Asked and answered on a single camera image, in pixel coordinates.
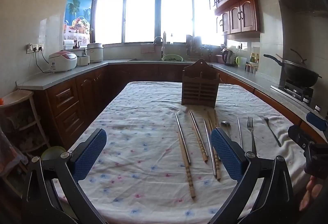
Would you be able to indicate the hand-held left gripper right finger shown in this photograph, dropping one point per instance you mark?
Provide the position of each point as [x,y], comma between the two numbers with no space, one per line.
[225,155]

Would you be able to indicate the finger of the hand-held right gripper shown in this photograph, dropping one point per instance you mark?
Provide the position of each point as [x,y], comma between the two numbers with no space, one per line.
[316,119]
[298,134]

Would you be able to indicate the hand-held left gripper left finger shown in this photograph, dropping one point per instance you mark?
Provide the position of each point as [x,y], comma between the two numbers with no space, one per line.
[89,152]

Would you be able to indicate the long metal spoon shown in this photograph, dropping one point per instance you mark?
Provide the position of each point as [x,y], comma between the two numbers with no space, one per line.
[271,131]

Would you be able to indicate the short metal spoon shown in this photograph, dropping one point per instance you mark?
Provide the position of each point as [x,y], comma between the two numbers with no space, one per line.
[225,124]

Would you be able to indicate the metal fork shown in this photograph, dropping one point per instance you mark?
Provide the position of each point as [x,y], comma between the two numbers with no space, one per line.
[251,137]

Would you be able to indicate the wooden slatted utensil holder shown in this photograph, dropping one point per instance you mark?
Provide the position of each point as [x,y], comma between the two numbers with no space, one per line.
[199,91]

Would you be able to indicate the person's right hand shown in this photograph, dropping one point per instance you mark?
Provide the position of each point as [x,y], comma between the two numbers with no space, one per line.
[310,193]

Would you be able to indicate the gas stove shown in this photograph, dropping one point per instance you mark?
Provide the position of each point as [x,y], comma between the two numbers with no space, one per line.
[299,93]

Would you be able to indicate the pale green plastic bowl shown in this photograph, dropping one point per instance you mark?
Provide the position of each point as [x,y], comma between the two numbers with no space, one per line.
[52,152]

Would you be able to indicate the black wok with lid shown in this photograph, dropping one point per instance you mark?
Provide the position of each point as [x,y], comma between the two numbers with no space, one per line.
[299,73]

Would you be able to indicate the wooden base cabinets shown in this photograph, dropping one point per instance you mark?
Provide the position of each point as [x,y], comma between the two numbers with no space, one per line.
[69,101]

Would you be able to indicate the white floral tablecloth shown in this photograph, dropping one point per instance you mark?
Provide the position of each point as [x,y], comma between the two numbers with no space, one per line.
[143,124]

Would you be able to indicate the grey kitchen countertop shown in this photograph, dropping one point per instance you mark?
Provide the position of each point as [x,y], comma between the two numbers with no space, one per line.
[64,76]

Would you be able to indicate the row of spice jars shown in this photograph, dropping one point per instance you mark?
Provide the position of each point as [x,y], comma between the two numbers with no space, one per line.
[251,68]

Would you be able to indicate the small white appliance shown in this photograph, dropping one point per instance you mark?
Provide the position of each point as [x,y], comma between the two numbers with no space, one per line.
[83,60]

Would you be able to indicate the green cup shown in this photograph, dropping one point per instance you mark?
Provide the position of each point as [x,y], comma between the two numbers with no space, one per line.
[239,61]

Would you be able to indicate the white and pink rice cooker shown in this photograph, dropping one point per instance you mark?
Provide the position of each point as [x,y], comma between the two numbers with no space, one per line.
[62,61]

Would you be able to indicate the electric kettle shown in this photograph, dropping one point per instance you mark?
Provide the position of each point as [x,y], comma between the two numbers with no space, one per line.
[228,58]

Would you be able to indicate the tall white rice cooker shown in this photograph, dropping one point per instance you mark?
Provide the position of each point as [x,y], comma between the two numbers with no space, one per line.
[94,53]

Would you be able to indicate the paper towel roll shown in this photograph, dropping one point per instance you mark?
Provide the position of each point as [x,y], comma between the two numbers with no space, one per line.
[68,44]

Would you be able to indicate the green colander basin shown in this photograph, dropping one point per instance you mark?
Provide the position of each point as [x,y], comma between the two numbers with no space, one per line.
[173,58]

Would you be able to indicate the dish drying rack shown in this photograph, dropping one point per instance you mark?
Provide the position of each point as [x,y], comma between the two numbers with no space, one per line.
[192,43]

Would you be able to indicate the chrome kitchen faucet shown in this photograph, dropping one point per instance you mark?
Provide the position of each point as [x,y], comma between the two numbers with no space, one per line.
[162,50]

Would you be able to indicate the bottle on window sill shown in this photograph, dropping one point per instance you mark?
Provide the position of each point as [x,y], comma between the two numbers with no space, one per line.
[165,37]

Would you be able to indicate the kitchen window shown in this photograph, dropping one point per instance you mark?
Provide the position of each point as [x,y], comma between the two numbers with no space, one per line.
[141,16]

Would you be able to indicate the small wall outlet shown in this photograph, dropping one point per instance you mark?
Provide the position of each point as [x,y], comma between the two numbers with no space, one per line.
[239,46]

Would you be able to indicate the white wall power outlet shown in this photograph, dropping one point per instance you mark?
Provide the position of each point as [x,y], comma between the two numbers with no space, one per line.
[35,47]

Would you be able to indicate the tropical fruit wall poster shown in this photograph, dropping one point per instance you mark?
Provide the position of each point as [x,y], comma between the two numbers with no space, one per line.
[76,9]

